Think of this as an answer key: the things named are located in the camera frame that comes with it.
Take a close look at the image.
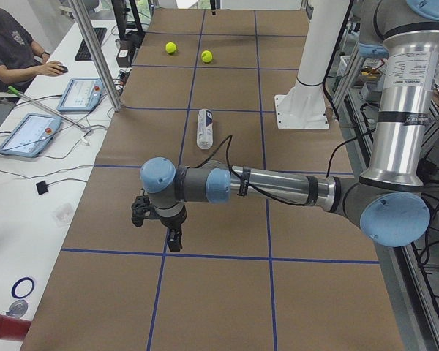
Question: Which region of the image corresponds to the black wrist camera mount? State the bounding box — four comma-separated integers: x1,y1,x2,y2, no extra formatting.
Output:
131,195,160,227

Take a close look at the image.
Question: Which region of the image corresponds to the small black square device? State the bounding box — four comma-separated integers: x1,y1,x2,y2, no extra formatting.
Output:
36,181,49,195

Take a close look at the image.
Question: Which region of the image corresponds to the seated person dark shirt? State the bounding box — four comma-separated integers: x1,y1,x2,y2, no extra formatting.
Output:
0,8,64,92

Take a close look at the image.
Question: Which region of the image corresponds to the black keyboard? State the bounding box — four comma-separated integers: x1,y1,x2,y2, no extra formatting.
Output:
74,27,108,61

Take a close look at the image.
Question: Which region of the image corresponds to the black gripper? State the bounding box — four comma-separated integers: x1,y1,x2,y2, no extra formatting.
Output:
160,208,187,252

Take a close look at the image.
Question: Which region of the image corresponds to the aluminium frame rack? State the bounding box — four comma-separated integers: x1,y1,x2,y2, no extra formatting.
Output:
329,36,439,351

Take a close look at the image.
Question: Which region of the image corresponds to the aluminium frame post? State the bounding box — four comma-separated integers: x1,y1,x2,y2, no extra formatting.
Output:
69,0,121,112

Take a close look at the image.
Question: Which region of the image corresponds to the metal rod green handle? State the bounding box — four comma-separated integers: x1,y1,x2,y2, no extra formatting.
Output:
7,86,91,132

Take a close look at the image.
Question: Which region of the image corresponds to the blue tape ring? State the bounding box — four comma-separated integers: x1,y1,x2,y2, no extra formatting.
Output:
11,277,36,299

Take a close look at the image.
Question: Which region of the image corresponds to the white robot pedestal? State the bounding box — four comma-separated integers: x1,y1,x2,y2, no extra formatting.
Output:
274,0,351,130

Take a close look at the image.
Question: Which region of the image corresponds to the tennis ball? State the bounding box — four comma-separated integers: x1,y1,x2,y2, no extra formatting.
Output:
200,50,213,64
165,42,178,55

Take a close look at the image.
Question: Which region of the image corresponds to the clear tennis ball can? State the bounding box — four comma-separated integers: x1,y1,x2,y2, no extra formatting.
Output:
197,109,214,150

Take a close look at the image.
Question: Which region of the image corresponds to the teach pendant tablet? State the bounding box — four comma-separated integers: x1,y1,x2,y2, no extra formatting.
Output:
0,113,62,158
57,78,105,113

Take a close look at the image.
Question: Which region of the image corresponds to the red cylinder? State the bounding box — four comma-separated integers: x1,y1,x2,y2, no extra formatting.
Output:
0,314,31,341

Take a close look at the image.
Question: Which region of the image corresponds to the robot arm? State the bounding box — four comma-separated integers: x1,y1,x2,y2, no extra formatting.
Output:
132,1,439,252

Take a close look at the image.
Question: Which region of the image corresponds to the far teach pendant tablet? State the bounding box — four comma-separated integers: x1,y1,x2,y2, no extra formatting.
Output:
57,78,105,113

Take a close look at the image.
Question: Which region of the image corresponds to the black monitor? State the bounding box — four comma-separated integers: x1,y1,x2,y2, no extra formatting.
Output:
111,0,145,46

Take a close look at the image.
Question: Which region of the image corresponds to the near teach pendant tablet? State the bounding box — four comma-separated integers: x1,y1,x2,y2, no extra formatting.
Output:
0,113,62,158

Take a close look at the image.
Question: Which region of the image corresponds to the black box with label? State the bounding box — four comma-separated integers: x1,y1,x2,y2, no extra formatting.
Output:
116,40,135,68

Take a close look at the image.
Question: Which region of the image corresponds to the clear can lid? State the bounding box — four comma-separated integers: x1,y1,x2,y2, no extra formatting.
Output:
6,299,29,319

